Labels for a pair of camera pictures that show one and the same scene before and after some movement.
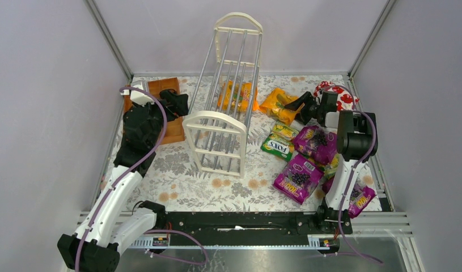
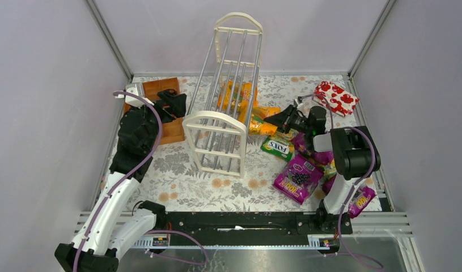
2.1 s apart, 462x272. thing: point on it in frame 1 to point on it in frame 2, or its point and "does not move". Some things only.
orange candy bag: [274, 103] to [258, 125]
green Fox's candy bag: [278, 145] does not move
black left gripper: [169, 103] does not move
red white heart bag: [346, 100] does not move
